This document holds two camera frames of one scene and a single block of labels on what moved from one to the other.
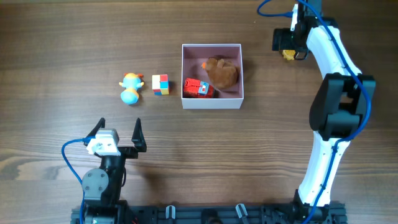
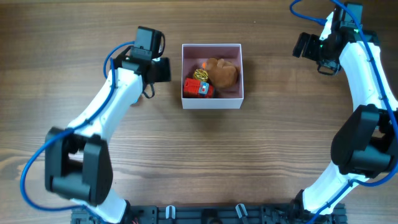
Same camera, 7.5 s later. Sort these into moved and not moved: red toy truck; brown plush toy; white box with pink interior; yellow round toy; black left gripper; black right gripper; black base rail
Moved: yellow round toy; black right gripper; black left gripper
Not moved: brown plush toy; white box with pink interior; black base rail; red toy truck
